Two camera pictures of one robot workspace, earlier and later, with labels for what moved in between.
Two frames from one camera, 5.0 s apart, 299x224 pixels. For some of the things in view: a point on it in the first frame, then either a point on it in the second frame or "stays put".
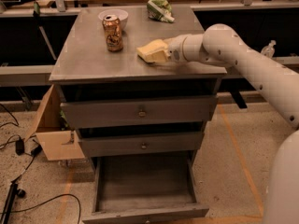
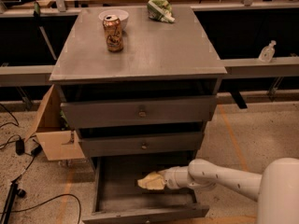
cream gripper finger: (159, 56) to (155, 186)
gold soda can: (113, 33) stays put
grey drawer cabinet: (142, 122) stays put
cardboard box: (58, 144) stays put
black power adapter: (20, 147) stays put
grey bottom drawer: (145, 189) stays put
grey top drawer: (137, 112) stays put
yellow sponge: (145, 51) to (142, 181)
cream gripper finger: (158, 45) to (157, 175)
